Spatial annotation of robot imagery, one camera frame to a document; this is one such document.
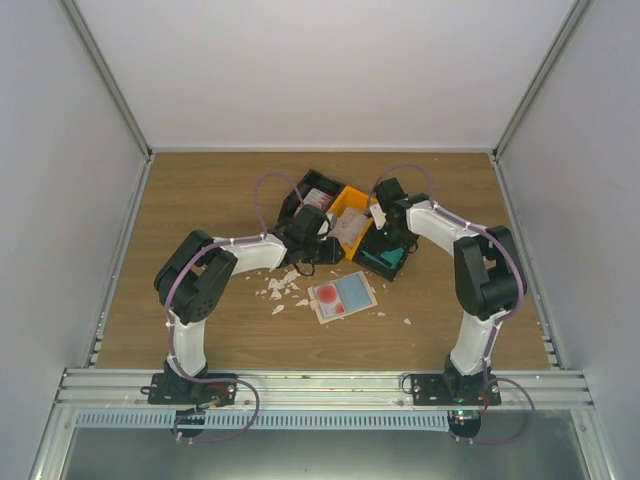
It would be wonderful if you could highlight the black bin left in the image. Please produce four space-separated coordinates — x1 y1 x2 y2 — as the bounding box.
278 169 346 222

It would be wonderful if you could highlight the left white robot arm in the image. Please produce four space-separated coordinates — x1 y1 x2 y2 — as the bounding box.
154 205 345 404

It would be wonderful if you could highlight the red circle cards stack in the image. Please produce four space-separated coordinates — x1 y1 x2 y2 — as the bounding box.
303 188 333 211

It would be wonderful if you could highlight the red circle card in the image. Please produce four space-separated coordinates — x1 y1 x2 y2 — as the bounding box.
309 282 346 324

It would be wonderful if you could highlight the yellow bin middle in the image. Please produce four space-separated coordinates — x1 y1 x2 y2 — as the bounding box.
327 186 373 260

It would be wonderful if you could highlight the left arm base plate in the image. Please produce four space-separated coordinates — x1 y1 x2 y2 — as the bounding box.
141 371 239 439

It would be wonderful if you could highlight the black bin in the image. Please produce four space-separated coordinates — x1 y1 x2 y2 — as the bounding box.
278 169 346 222
353 232 410 282

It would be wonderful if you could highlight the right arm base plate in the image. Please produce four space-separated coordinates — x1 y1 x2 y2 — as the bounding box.
399 371 501 440

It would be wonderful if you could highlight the aluminium rail frame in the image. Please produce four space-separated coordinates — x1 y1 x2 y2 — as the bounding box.
30 368 618 479

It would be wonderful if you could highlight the grey slotted cable duct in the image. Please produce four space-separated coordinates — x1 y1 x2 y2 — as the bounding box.
76 409 449 432

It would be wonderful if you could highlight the teal cards stack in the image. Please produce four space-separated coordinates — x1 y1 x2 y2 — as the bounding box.
364 248 407 270

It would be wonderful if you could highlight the beige leather card holder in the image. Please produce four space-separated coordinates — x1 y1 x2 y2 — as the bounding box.
307 271 378 321

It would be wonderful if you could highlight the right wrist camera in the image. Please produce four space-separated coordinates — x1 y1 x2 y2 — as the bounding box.
369 203 386 230

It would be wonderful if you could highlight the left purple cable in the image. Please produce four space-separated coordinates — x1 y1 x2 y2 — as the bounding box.
164 172 304 386

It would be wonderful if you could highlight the black bin right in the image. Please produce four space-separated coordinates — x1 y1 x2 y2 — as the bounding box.
353 232 410 282

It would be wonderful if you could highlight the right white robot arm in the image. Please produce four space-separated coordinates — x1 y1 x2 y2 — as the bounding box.
368 178 526 405

